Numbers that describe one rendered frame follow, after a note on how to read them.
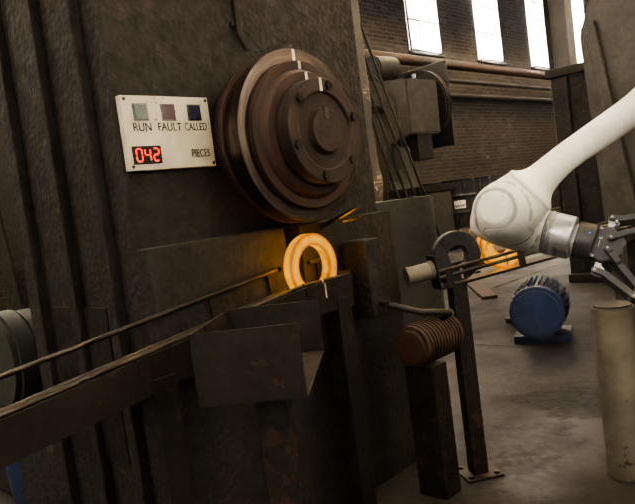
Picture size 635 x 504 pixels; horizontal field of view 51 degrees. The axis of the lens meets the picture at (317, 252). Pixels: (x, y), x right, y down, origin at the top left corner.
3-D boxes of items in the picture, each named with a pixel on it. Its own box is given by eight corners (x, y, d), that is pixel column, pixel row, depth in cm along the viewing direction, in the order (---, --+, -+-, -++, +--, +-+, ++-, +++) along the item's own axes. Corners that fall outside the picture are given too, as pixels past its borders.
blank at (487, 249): (471, 225, 213) (476, 225, 210) (515, 214, 216) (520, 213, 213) (481, 272, 214) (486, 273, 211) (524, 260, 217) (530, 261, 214)
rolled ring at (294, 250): (332, 229, 194) (324, 230, 196) (287, 237, 180) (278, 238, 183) (341, 292, 195) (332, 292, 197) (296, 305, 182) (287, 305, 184)
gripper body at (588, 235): (580, 231, 140) (627, 242, 136) (568, 265, 137) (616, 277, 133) (581, 211, 134) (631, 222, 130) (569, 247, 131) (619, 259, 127)
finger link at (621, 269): (609, 243, 131) (602, 246, 131) (645, 287, 125) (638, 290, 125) (607, 252, 134) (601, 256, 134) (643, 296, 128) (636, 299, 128)
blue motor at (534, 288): (510, 349, 365) (503, 287, 363) (521, 326, 417) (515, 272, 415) (570, 347, 353) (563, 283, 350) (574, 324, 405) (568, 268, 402)
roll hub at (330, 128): (283, 188, 172) (269, 78, 170) (353, 181, 192) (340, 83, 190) (299, 186, 168) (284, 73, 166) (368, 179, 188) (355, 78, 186)
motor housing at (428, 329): (410, 497, 205) (388, 325, 201) (448, 470, 221) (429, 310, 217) (446, 506, 196) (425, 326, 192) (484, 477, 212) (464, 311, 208)
